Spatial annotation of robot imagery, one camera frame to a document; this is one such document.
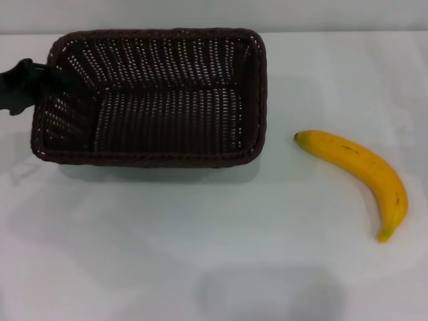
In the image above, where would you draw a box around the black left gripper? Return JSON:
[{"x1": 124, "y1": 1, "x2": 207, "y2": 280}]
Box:
[{"x1": 0, "y1": 58, "x2": 85, "y2": 116}]

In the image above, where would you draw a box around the dark brown woven basket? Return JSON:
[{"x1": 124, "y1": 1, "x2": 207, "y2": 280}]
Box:
[{"x1": 29, "y1": 28, "x2": 268, "y2": 168}]

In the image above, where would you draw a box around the yellow banana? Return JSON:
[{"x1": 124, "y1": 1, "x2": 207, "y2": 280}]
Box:
[{"x1": 294, "y1": 130, "x2": 409, "y2": 244}]

